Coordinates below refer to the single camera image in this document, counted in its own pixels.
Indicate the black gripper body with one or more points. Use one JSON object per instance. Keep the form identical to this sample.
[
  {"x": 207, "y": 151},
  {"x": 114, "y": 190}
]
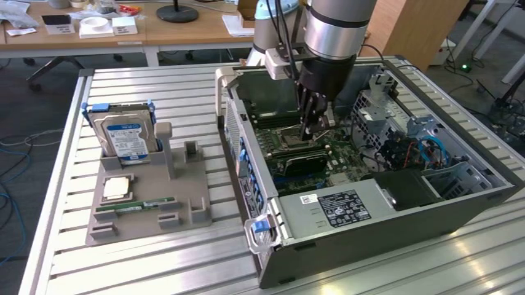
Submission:
[{"x": 326, "y": 77}]

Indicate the green graphics card black fan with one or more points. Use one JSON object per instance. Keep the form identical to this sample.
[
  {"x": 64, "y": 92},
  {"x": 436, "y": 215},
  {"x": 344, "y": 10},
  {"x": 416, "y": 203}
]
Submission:
[{"x": 305, "y": 164}]

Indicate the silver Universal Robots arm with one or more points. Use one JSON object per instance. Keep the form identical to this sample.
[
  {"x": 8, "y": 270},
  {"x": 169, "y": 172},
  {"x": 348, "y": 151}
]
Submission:
[{"x": 332, "y": 40}]

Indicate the metal socket cover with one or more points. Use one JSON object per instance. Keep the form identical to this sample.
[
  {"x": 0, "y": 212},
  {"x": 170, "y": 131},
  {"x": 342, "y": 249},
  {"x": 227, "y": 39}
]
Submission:
[{"x": 330, "y": 121}]

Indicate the CPU socket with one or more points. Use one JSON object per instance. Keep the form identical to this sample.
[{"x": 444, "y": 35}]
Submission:
[{"x": 289, "y": 138}]

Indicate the metal drive cage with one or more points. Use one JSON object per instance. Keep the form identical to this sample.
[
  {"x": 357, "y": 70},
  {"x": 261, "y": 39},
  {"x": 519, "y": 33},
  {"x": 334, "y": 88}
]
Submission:
[{"x": 369, "y": 116}]

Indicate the green motherboard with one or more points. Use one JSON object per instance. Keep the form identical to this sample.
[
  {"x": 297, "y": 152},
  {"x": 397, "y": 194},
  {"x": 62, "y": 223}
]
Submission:
[{"x": 345, "y": 159}]

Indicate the stack of white papers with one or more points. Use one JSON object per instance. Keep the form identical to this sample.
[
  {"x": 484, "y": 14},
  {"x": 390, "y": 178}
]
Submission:
[{"x": 238, "y": 27}]

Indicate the small cardboard box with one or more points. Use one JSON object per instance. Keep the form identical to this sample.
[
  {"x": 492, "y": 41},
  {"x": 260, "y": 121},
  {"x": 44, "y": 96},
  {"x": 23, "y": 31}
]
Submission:
[{"x": 246, "y": 10}]

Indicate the grey power supply unit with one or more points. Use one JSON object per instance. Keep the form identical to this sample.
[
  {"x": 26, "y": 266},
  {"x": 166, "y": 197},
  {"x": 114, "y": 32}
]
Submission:
[{"x": 300, "y": 215}]

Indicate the power strip green light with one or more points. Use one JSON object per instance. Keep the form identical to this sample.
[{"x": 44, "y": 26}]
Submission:
[{"x": 464, "y": 66}]

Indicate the black round lamp base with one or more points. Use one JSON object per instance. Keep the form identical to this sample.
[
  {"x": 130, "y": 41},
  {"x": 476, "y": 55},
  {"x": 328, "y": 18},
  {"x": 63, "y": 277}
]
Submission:
[{"x": 177, "y": 15}]

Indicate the metal disk bay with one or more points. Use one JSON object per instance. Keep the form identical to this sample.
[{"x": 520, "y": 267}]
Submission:
[{"x": 464, "y": 181}]

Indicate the dark grey open PC case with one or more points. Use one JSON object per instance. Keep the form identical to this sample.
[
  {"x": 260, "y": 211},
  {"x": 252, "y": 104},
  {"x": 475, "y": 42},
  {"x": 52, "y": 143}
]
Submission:
[{"x": 369, "y": 246}]

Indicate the hard disk in blue carrier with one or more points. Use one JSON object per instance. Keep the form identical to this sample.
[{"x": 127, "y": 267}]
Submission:
[{"x": 121, "y": 138}]

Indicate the white cube box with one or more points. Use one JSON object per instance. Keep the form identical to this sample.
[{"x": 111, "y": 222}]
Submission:
[{"x": 123, "y": 27}]

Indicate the red small item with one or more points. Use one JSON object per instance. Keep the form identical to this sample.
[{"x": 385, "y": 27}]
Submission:
[{"x": 127, "y": 10}]

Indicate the green RAM stick white label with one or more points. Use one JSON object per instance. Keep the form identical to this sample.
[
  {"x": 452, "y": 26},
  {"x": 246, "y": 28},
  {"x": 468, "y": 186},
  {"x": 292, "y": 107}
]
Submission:
[{"x": 137, "y": 205}]

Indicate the silver CPU chip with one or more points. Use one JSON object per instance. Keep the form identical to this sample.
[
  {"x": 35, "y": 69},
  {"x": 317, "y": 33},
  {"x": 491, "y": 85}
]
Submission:
[{"x": 117, "y": 187}]

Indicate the white flat box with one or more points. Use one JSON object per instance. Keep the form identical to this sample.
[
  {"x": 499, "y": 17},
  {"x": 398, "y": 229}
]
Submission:
[{"x": 97, "y": 34}]

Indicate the dark small item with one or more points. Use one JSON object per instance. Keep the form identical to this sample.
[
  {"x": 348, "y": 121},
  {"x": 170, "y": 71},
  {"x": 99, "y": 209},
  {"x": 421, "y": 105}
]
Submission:
[{"x": 107, "y": 10}]

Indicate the white tape roll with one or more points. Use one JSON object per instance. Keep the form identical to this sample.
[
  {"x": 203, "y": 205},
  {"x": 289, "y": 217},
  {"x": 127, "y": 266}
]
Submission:
[{"x": 94, "y": 23}]

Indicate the grey parts rack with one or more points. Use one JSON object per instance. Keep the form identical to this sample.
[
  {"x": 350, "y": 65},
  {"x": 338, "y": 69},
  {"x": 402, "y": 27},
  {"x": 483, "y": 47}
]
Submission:
[{"x": 139, "y": 227}]

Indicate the beige tape roll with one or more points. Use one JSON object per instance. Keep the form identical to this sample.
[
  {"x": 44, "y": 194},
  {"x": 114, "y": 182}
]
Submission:
[{"x": 79, "y": 3}]

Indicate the white box black top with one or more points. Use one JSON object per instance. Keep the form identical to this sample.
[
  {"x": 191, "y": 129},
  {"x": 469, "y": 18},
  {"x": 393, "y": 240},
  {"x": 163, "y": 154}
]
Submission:
[{"x": 59, "y": 29}]

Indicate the wooden desk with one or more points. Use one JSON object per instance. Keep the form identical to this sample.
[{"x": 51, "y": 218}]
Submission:
[{"x": 50, "y": 41}]

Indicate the black chair base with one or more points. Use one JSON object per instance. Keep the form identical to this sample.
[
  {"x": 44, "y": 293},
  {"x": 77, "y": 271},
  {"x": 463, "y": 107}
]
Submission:
[{"x": 35, "y": 80}]

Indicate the grey cup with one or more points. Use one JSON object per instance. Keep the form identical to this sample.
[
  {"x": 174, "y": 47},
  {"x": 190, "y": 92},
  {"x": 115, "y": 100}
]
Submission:
[{"x": 59, "y": 3}]

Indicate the red and white card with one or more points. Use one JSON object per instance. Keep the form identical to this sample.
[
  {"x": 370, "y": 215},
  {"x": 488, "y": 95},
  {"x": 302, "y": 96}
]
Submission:
[{"x": 20, "y": 31}]

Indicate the clear plastic bag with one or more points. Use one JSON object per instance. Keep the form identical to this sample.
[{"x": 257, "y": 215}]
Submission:
[{"x": 16, "y": 15}]

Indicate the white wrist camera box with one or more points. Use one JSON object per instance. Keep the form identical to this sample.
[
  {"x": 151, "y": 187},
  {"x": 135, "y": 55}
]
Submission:
[{"x": 277, "y": 66}]

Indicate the white switch box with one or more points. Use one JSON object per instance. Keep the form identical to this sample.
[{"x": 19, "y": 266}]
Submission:
[{"x": 445, "y": 55}]

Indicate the white desk frame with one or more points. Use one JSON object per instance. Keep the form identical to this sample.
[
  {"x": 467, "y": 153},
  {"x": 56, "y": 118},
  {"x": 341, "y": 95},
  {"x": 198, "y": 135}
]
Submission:
[{"x": 517, "y": 67}]

